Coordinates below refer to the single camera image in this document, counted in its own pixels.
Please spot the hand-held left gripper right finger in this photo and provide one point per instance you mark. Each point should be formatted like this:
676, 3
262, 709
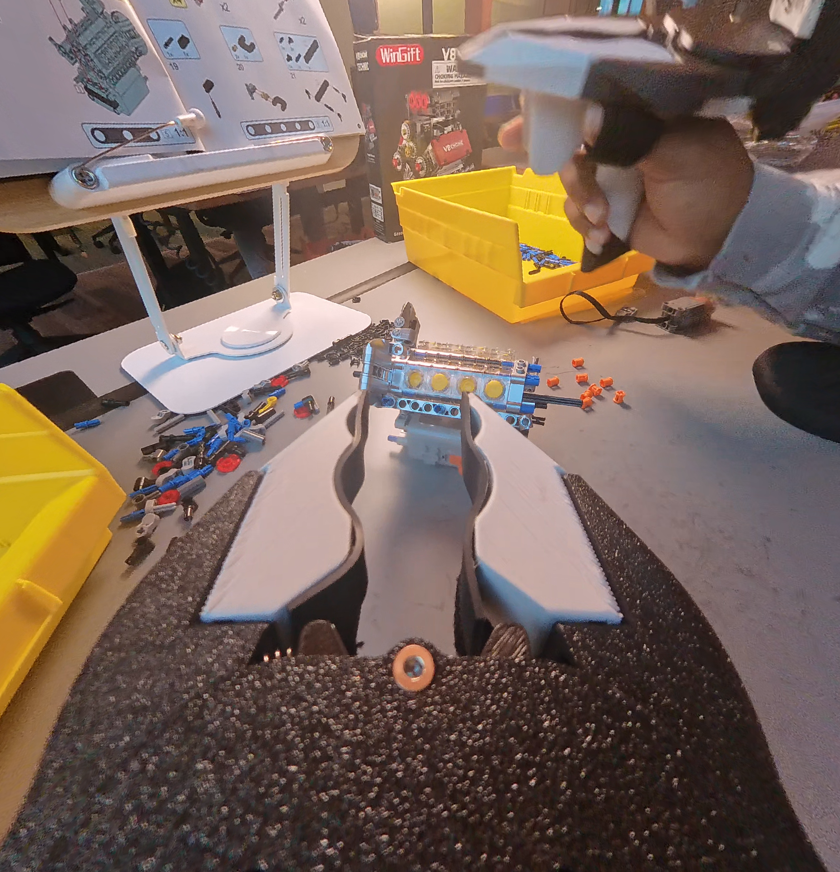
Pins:
543, 545

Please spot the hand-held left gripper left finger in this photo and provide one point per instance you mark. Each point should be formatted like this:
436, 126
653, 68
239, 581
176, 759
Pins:
284, 545

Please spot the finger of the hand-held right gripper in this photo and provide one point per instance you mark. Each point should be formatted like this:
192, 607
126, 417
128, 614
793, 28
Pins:
543, 79
570, 48

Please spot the cluster of orange bushes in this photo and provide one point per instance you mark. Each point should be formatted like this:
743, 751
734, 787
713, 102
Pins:
590, 388

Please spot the toy brick engine model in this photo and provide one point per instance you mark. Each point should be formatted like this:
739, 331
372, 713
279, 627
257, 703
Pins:
447, 384

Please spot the grey desk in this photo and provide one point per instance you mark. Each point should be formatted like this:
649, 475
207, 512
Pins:
706, 518

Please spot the person's right hand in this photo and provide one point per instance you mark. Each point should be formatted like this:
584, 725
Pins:
693, 191

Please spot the pile of coloured brick parts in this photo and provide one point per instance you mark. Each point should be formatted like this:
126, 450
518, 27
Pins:
189, 457

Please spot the black toy set box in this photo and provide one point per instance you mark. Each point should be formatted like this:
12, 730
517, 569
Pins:
420, 136

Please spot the scatter of blue black pins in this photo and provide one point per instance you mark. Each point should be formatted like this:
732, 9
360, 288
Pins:
543, 255

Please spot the white book stand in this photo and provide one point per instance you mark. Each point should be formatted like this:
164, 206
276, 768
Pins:
243, 368

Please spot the pile of black pins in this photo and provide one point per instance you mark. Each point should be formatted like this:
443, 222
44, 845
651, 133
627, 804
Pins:
352, 344

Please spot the large yellow plastic bin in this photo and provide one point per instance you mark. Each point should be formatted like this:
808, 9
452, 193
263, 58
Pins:
39, 545

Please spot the grey toy motor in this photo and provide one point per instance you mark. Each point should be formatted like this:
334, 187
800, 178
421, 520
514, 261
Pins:
690, 314

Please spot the building instruction booklet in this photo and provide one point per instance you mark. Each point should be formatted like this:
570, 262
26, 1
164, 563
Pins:
257, 68

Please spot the black wrist pad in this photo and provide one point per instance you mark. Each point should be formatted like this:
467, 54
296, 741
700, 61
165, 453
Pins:
815, 388

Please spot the black office chair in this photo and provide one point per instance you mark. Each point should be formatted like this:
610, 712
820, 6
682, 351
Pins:
25, 293

